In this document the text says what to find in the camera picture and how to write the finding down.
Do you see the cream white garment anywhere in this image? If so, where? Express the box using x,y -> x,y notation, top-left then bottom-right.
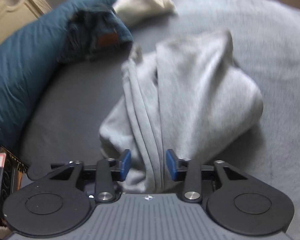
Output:
113,0 -> 175,27

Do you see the grey bed sheet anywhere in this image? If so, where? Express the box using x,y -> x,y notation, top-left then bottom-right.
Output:
19,0 -> 300,239

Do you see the dark patterned box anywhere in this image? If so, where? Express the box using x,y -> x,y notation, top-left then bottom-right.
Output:
0,146 -> 29,203

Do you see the light grey sweatshirt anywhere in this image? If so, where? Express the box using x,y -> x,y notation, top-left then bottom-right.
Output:
99,30 -> 263,193

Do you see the teal blue jacket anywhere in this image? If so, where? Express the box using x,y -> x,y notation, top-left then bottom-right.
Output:
0,0 -> 133,151

